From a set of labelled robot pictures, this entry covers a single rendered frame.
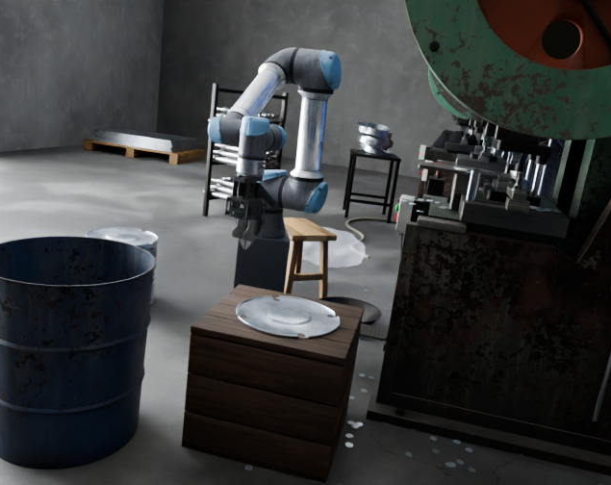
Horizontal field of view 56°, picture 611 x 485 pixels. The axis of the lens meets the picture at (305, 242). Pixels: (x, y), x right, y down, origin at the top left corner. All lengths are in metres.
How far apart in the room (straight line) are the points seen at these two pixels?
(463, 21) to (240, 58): 7.71
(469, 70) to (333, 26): 7.34
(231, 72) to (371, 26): 2.18
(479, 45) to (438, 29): 0.11
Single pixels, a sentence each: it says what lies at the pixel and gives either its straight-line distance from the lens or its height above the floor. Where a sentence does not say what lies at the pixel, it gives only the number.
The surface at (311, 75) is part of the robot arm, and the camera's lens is 1.91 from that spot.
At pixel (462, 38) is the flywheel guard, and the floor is 1.13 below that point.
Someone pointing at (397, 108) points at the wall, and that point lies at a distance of 8.59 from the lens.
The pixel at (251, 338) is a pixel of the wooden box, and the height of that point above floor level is 0.35.
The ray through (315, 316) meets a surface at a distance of 1.64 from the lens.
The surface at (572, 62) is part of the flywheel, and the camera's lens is 1.60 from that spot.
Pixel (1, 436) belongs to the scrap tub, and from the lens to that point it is 1.64.
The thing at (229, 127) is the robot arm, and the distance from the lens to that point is 1.68.
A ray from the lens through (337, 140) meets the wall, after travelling 8.71.
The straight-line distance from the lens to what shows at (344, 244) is 3.32.
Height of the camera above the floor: 0.95
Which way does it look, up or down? 14 degrees down
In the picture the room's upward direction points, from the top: 7 degrees clockwise
